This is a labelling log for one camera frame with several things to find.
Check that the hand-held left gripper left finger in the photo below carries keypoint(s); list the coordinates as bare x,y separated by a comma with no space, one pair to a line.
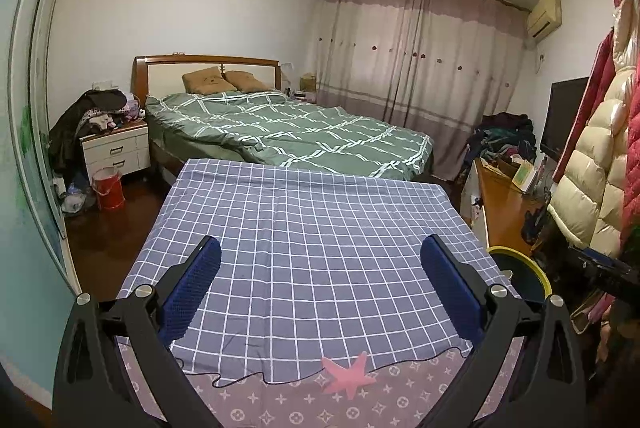
192,288

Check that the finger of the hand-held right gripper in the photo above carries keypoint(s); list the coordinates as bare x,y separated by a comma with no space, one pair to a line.
600,265

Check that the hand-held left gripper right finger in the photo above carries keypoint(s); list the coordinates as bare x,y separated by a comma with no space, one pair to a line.
450,283

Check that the yellow rimmed dark trash bin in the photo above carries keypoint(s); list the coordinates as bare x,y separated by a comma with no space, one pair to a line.
525,280

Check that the cream puffer jacket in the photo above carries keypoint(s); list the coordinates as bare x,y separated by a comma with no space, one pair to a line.
595,167

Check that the green book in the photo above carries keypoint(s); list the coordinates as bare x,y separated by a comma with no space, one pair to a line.
524,177

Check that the red bucket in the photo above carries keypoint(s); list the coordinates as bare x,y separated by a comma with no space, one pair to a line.
107,193

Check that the blue checked tablecloth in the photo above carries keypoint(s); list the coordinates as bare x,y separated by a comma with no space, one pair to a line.
320,258

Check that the red quilted jacket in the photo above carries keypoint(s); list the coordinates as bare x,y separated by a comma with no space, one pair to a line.
632,132

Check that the pink star patch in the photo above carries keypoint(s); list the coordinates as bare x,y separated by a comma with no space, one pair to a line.
347,378

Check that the clear plastic bags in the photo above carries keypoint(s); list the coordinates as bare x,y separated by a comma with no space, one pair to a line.
75,200

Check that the black television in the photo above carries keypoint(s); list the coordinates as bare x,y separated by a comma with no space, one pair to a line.
565,117

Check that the pile of dark clothes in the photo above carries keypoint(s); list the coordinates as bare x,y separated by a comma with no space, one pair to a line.
500,137

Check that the white nightstand with drawers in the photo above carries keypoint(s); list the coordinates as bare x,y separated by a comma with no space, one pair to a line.
112,152

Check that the pink patterned cloth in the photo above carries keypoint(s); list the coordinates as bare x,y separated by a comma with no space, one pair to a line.
300,408

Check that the purple floral clothes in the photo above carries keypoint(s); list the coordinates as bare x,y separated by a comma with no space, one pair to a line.
132,110

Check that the green checked duvet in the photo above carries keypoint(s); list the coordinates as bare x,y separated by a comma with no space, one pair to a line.
300,132

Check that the dark red coat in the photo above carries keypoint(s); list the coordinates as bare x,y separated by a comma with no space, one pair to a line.
600,67

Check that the black jacket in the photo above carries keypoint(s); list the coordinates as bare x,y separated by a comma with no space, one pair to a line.
65,132

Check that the brown pillow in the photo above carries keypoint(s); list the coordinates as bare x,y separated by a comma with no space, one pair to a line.
207,82
247,81

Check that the wooden bed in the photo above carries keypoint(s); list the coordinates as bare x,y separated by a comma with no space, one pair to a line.
165,72

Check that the pink and white curtain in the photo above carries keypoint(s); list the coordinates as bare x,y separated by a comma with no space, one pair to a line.
425,57

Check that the white bedside lamp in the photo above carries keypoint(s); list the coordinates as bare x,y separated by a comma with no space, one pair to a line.
288,77

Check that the small cardboard box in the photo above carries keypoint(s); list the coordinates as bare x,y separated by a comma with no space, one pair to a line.
307,83

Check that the sliding door wardrobe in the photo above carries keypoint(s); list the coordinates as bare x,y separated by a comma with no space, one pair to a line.
25,107

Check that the beige air conditioner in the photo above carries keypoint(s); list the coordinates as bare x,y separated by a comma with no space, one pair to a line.
542,15

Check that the white wall socket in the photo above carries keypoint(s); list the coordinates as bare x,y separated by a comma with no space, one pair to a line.
105,85

